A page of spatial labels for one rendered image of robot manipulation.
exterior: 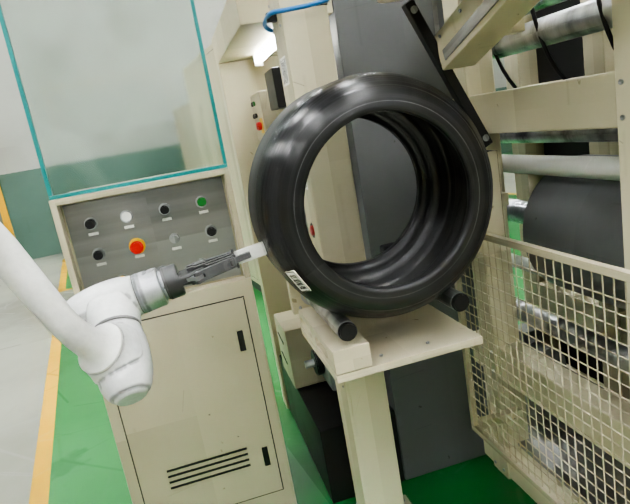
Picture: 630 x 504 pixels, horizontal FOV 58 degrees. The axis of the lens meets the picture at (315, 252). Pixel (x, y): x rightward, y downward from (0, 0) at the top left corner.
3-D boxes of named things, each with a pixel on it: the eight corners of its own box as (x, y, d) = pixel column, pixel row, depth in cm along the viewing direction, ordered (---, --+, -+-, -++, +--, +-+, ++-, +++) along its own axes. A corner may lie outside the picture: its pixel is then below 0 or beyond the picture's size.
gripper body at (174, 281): (157, 273, 120) (198, 258, 122) (157, 265, 128) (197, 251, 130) (170, 305, 122) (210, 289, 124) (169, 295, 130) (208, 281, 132)
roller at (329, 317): (299, 292, 158) (312, 282, 159) (309, 304, 160) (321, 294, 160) (334, 331, 125) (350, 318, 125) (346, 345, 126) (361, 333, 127)
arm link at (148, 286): (132, 270, 127) (157, 261, 128) (147, 307, 130) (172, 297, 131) (129, 279, 119) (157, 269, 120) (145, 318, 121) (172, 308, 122)
